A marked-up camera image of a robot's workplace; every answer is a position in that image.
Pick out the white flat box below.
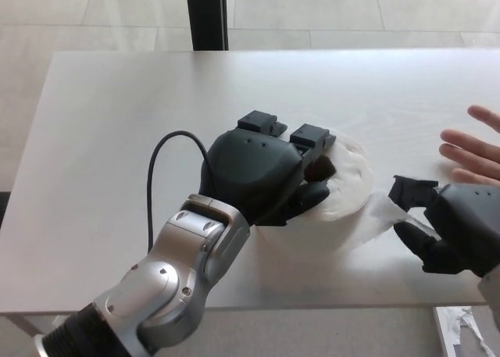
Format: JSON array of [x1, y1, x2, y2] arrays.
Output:
[[432, 306, 463, 357]]

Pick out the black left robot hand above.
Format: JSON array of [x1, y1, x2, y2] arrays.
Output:
[[197, 109, 338, 227]]

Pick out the crumpled white paper scraps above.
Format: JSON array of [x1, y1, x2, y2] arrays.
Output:
[[448, 305, 495, 357]]

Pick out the bare person hand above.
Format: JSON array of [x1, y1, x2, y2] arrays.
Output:
[[438, 105, 500, 187]]

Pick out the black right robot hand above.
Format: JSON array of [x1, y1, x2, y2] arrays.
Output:
[[388, 174, 500, 278]]

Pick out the black vertical post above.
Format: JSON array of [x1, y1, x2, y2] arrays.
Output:
[[184, 0, 230, 52]]

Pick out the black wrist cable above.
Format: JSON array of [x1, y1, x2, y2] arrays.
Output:
[[145, 130, 216, 255]]

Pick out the white toilet paper roll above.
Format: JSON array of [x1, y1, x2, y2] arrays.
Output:
[[255, 131, 442, 262]]

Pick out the slanted white table brace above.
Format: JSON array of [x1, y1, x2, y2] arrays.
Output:
[[0, 312, 66, 335]]

